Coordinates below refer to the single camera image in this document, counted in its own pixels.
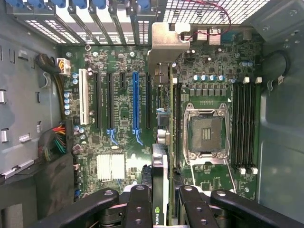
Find green Dell motherboard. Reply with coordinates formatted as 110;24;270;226
58;45;262;200

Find black slot with blue latch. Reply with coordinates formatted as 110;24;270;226
106;72;117;145

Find open black PC case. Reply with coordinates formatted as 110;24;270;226
0;0;304;228

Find white power connector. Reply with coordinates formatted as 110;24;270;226
56;57;72;76

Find blue expansion slot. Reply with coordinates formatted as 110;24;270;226
132;72;144;146

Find black RAM slot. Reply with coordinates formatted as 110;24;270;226
250;76;262;175
233;82;240;171
245;82;252;171
239;76;249;175

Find silver chipset heatsink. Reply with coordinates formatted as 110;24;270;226
96;153;126;182

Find thin red fan wire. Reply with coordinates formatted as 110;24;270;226
184;0;231;41

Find multicolour power wire bundle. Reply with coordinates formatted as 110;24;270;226
38;121;73;163

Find long black expansion slot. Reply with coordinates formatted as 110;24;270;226
145;73;152;130
93;72;102;130

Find CPU socket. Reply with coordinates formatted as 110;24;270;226
184;102;230;160

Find white expansion slot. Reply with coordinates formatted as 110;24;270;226
78;68;90;126

